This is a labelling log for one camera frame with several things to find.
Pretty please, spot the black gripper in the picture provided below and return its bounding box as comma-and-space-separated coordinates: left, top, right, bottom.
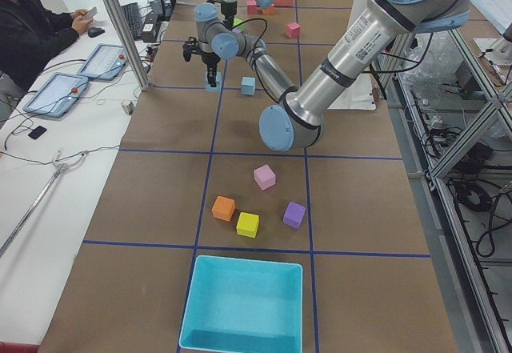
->
221, 1, 237, 30
201, 51, 219, 87

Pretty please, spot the light blue foam block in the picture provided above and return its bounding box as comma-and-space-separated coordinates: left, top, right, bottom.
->
241, 77, 256, 96
205, 72, 222, 92

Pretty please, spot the green foam block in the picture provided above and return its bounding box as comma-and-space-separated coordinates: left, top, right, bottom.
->
233, 18, 244, 30

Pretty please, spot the far pink foam block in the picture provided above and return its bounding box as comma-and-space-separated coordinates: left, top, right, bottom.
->
246, 0, 258, 15

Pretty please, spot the far orange foam block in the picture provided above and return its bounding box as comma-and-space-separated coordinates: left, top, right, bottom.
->
262, 5, 275, 15

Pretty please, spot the orange foam block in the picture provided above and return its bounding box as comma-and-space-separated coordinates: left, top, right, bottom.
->
262, 5, 275, 15
211, 195, 236, 222

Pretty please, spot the far magenta foam block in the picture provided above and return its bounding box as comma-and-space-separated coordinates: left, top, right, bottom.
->
286, 22, 301, 39

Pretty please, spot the small metal cylinder weight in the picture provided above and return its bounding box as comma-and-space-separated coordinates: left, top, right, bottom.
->
121, 101, 134, 115

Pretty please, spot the black keyboard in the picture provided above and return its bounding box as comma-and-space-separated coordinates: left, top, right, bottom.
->
121, 2, 142, 40

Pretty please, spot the far teach pendant tablet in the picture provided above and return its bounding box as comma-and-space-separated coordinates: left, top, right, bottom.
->
77, 44, 127, 81

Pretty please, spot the teach pendant tablet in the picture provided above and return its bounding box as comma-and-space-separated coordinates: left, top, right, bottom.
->
77, 44, 127, 81
23, 72, 89, 118

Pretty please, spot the near light pink foam block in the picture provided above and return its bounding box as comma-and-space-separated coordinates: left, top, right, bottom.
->
253, 164, 276, 191

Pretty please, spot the black computer mouse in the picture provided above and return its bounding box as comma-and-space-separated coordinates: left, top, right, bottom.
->
87, 27, 105, 38

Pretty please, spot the near orange foam block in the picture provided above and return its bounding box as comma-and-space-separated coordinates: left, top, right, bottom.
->
211, 195, 236, 222

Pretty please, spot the near teach pendant tablet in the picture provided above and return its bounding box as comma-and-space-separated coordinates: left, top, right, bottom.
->
23, 72, 89, 118

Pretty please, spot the yellow foam block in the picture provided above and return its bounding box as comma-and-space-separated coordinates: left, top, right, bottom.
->
236, 212, 260, 238

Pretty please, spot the near purple foam block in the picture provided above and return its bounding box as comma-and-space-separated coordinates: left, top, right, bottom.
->
283, 201, 306, 229

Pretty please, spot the metal reacher grabber tool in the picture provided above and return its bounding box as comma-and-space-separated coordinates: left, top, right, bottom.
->
1, 150, 90, 257

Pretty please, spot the black smartphone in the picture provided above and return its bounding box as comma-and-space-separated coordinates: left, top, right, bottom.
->
28, 126, 47, 139

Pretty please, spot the seated person black jacket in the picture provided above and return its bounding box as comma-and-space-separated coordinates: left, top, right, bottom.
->
0, 0, 99, 93

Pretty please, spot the cyan plastic bin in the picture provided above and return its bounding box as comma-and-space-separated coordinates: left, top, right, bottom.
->
178, 255, 303, 352

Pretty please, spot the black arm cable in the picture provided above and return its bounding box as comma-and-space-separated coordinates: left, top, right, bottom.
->
223, 17, 270, 90

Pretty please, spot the aluminium frame post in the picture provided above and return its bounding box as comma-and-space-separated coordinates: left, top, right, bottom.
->
103, 0, 150, 91

